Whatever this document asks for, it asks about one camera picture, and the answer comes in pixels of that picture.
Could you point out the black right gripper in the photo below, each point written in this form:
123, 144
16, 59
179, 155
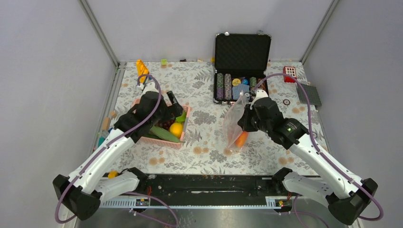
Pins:
244, 122

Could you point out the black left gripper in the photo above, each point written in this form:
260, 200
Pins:
175, 108

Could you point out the dark red grape bunch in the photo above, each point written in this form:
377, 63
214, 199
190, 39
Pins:
167, 124

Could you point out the red orange mango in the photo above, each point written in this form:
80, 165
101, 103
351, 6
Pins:
240, 141

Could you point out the clear zip top bag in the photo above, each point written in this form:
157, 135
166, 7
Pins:
231, 129

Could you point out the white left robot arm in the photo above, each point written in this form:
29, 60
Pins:
84, 189

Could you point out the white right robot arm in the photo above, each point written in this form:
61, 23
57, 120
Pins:
345, 194

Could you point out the orange fruit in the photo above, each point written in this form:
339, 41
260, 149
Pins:
176, 129

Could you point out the green cucumber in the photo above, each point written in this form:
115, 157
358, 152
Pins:
164, 134

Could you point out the pink plastic basket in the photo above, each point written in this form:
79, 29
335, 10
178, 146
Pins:
161, 142

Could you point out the floral table mat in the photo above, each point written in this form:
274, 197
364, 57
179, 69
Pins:
203, 150

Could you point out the grey building baseplate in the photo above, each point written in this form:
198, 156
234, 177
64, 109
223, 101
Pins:
308, 95

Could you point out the red grid toy block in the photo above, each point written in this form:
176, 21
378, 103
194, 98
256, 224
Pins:
291, 72

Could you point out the yellow toy cart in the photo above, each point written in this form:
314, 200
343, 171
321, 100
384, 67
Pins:
142, 71

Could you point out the black poker chip case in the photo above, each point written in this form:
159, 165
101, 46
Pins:
239, 55

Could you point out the wooden block pile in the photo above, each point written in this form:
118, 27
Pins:
105, 128

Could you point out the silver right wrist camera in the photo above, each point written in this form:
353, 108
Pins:
259, 94

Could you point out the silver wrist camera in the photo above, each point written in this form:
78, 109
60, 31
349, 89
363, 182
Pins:
148, 86
259, 94

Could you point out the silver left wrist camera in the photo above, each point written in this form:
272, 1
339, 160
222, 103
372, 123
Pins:
148, 86

